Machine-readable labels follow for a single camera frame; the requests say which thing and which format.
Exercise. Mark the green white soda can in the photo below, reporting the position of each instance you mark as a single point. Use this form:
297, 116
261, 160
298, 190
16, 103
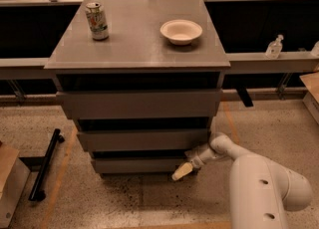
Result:
97, 21

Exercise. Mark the grey metal rail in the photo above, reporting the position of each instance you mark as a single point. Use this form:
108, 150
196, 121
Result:
240, 63

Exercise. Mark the grey drawer cabinet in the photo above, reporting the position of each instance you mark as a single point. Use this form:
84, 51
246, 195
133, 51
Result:
136, 57

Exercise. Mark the grey top drawer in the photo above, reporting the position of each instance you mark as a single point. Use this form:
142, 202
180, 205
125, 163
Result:
116, 105

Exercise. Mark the white paper bowl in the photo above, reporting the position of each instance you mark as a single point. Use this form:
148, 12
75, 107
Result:
181, 32

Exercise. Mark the black bar with wheels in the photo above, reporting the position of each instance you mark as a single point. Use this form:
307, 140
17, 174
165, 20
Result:
45, 165

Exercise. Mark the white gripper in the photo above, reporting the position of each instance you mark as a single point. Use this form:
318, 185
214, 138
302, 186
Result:
195, 160

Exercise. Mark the cardboard box right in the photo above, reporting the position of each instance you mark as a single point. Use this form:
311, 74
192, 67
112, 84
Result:
311, 99

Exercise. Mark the grey bottom drawer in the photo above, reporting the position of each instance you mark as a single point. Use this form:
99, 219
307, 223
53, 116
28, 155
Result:
137, 165

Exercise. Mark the grey drawer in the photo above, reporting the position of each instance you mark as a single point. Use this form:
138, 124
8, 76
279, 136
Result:
137, 165
129, 140
116, 105

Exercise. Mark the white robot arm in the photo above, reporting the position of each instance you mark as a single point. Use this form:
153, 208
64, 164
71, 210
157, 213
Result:
262, 191

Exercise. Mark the clear sanitizer bottle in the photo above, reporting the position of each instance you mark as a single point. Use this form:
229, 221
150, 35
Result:
274, 48

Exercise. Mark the grey middle drawer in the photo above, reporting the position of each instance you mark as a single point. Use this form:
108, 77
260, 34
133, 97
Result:
129, 140

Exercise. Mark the grey cart base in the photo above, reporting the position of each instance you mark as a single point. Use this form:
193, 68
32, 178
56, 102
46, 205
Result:
14, 172

